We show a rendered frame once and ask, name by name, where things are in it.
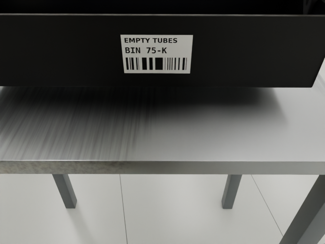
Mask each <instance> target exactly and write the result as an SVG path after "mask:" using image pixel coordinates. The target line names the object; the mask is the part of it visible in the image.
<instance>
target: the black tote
mask: <svg viewBox="0 0 325 244"><path fill-rule="evenodd" d="M324 59H325V0H318V1H317V3H316V5H315V7H314V9H313V10H312V12H311V14H310V15H305V14H303V0H0V86H16V87H231V88H312V87H313V84H314V82H315V80H316V77H317V75H318V73H319V70H320V68H321V66H322V64H323V61H324Z"/></svg>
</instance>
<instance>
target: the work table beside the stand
mask: <svg viewBox="0 0 325 244"><path fill-rule="evenodd" d="M0 174H52V176H53V178H54V181H55V183H56V185H57V188H58V190H59V193H60V195H61V198H62V200H63V203H64V205H65V207H66V209H75V207H76V203H77V199H76V196H75V193H74V190H73V187H72V184H71V181H70V178H69V176H68V174H228V176H227V180H226V184H225V188H224V193H223V197H222V208H223V209H232V208H233V204H234V201H235V198H236V194H237V191H238V187H239V184H240V181H241V177H242V175H319V176H318V178H317V180H316V181H315V183H314V185H313V186H312V188H311V190H310V191H309V193H308V195H307V197H306V198H305V200H304V202H303V203H302V205H301V207H300V208H299V210H298V212H297V214H296V215H295V217H294V219H293V220H292V222H291V224H290V226H289V228H288V229H287V231H286V233H285V234H284V236H283V238H282V239H281V241H280V243H279V244H318V242H319V241H320V240H321V239H322V237H323V236H324V235H325V81H324V80H323V78H322V77H321V75H320V74H319V73H318V75H317V77H316V80H315V82H314V84H313V87H312V88H231V87H16V86H0Z"/></svg>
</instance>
